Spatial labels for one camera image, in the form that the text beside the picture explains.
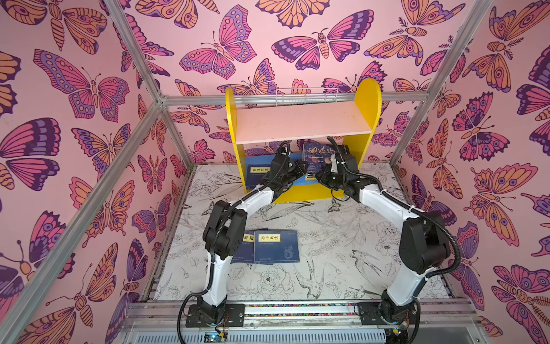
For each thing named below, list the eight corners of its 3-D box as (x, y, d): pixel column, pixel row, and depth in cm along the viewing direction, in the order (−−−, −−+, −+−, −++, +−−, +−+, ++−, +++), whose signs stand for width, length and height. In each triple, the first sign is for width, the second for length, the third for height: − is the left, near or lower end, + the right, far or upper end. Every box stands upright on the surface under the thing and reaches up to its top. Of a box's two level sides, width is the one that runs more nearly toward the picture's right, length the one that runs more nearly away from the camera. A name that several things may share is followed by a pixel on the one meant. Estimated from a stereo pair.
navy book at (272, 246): (253, 266, 87) (252, 260, 82) (256, 236, 95) (254, 229, 91) (299, 266, 87) (299, 260, 82) (297, 236, 95) (298, 229, 91)
